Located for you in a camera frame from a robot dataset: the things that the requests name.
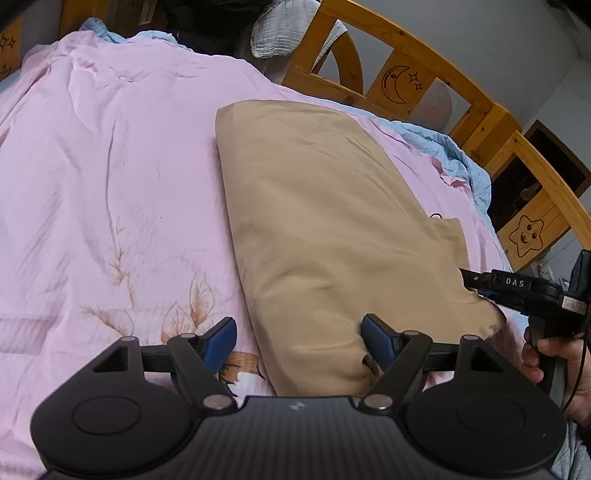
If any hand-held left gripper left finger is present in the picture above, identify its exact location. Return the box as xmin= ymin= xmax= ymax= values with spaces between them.
xmin=89 ymin=316 xmax=238 ymax=412

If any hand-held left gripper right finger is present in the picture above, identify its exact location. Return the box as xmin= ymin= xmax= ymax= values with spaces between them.
xmin=358 ymin=313 xmax=509 ymax=411

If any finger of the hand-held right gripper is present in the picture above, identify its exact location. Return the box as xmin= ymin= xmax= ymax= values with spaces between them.
xmin=458 ymin=267 xmax=496 ymax=297

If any tan hoodie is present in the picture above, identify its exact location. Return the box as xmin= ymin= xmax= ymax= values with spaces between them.
xmin=215 ymin=98 xmax=507 ymax=398

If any person's right hand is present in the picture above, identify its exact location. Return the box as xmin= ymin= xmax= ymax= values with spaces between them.
xmin=521 ymin=324 xmax=591 ymax=422

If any light blue blanket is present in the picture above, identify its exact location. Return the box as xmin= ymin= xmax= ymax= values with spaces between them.
xmin=78 ymin=17 xmax=494 ymax=219

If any person's grey clothing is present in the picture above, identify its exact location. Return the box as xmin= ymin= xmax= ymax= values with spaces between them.
xmin=551 ymin=419 xmax=591 ymax=480

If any pink floral blanket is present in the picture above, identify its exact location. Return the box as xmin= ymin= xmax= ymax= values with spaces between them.
xmin=0 ymin=29 xmax=528 ymax=480

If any white crinkled cloth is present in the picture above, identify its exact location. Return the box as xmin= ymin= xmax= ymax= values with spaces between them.
xmin=250 ymin=0 xmax=348 ymax=60

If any black jacket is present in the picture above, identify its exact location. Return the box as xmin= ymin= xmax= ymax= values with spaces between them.
xmin=163 ymin=0 xmax=260 ymax=62

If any wooden star-carved bed rail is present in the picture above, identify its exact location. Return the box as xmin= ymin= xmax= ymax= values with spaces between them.
xmin=488 ymin=130 xmax=591 ymax=274

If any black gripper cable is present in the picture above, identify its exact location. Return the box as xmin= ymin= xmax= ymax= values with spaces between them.
xmin=560 ymin=318 xmax=591 ymax=412

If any wooden moon-carved bed rail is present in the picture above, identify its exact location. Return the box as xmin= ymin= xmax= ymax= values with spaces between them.
xmin=276 ymin=0 xmax=523 ymax=154

